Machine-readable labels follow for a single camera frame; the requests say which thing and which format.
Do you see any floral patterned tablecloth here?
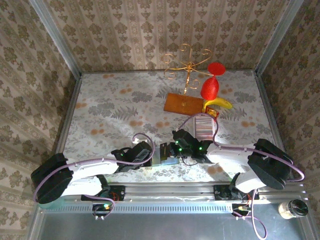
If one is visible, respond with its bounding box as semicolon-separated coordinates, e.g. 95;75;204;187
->
56;70;286;183

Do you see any aluminium frame post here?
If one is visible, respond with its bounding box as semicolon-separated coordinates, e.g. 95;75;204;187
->
28;0;83;79
254;0;300;76

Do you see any purple board cable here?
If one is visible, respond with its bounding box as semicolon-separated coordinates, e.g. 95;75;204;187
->
246;189;268;240
93;199;116;221

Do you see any white tray of cards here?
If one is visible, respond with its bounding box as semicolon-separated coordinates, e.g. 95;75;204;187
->
194;113;216;141

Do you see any aluminium table edge rail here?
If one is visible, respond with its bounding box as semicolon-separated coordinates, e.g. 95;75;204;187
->
27;74;83;240
254;72;318;240

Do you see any slotted aluminium cable duct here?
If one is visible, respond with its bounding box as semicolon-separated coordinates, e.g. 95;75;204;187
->
41;201;233;214

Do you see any gold wire curl stand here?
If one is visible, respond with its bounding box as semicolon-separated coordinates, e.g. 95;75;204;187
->
161;43;213;106

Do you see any glass jar dark lid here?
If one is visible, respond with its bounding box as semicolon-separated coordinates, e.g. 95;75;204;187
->
278;199;309;220

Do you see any red plastic goblet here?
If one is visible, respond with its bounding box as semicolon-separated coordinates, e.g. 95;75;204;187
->
200;62;227;100

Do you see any yellow banana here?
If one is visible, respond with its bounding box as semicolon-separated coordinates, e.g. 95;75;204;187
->
201;97;233;113

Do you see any translucent green cup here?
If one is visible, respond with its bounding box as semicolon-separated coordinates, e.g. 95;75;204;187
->
44;199;62;210

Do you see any small electronics board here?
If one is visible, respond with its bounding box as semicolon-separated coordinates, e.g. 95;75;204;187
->
92;202;113;217
231;202;252;217

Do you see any red snack packet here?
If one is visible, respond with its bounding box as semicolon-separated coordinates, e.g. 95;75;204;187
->
204;106;220;120

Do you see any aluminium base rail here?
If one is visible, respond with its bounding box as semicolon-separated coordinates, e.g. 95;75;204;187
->
124;183;216;202

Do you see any wooden stand base board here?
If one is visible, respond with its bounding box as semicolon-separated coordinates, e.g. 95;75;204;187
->
163;92;205;118

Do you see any thin black wire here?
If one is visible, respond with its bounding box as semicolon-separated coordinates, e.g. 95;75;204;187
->
181;156;200;167

